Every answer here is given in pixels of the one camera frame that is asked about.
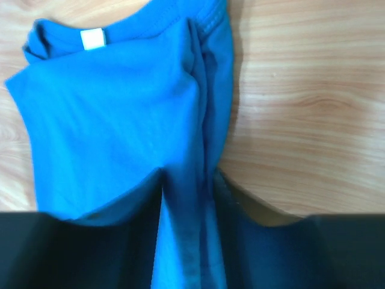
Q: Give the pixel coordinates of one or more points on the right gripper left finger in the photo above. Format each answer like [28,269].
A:
[110,248]

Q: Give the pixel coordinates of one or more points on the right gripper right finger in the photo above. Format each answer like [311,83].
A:
[319,251]

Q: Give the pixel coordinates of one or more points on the blue t-shirt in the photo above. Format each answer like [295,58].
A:
[105,107]

